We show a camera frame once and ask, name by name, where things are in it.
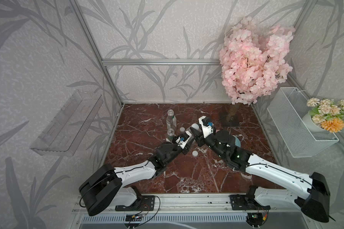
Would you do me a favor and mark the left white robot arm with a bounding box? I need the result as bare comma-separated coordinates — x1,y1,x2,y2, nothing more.
79,136,194,216

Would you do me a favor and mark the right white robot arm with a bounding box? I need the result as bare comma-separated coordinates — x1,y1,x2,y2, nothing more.
189,124,331,223

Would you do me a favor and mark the middle clear plastic bottle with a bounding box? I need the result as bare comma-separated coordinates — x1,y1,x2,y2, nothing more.
166,128,176,143

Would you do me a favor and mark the clear plastic bottle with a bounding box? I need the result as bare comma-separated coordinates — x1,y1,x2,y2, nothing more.
166,109,177,131
166,128,176,143

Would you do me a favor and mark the far clear plastic bottle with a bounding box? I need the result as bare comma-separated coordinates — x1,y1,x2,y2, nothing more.
166,109,177,131

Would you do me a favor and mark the blue dustpan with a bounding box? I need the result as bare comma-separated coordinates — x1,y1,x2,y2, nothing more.
234,135,241,148

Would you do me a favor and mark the pink artificial blossom tree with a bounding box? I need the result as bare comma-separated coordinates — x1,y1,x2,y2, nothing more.
219,17,295,124

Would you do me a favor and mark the right base wiring bundle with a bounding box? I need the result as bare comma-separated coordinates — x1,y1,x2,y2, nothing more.
245,210,270,229

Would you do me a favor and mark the potted pastel flower bouquet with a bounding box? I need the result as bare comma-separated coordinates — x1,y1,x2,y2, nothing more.
302,97,344,133

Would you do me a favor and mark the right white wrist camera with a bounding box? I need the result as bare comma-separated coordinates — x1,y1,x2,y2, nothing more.
199,116,215,138

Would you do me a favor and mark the left black base cable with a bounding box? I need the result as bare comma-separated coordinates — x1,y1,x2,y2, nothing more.
124,194,161,229

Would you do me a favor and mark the white wire mesh basket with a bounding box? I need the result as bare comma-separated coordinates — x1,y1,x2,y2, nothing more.
267,87,339,158

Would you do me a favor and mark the clear acrylic wall shelf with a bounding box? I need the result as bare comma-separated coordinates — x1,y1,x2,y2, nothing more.
30,90,104,156

